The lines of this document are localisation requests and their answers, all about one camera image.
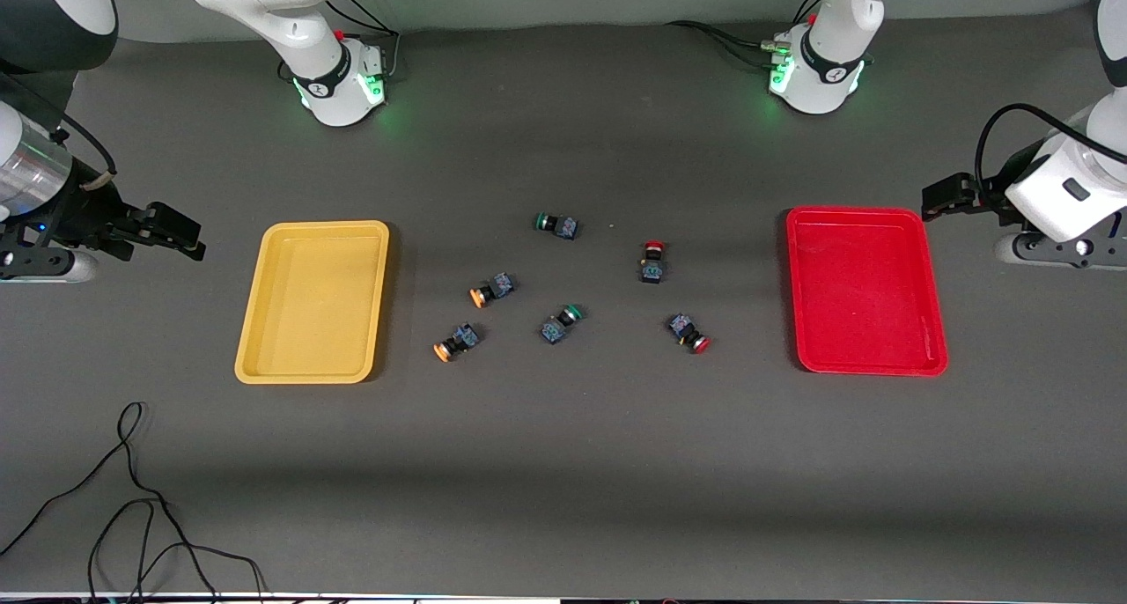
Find red plastic tray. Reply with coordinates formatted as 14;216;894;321
785;206;950;378

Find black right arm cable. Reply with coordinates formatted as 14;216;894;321
48;115;118;189

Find yellow plastic tray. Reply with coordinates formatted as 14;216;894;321
234;220;391;385

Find black right arm base cables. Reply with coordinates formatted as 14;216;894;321
324;0;402;84

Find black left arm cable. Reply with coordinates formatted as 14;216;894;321
975;102;1127;202

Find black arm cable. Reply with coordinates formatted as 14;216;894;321
48;115;118;189
975;102;1127;202

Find black left arm base cables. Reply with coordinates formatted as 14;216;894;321
665;0;824;70

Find black arm base cables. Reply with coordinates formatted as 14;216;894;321
665;0;824;70
324;0;402;84

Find yellow push button switch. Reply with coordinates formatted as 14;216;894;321
468;272;517;309
433;323;481;363

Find thin black loose cable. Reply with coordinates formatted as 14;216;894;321
0;401;265;604

